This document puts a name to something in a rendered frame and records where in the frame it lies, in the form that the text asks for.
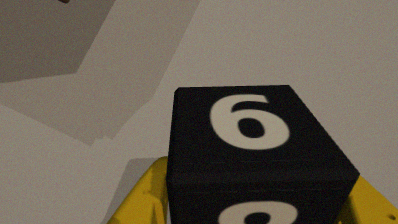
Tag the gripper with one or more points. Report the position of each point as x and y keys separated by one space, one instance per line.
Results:
x=147 y=202

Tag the black number cube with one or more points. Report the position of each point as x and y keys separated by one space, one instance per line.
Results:
x=252 y=155

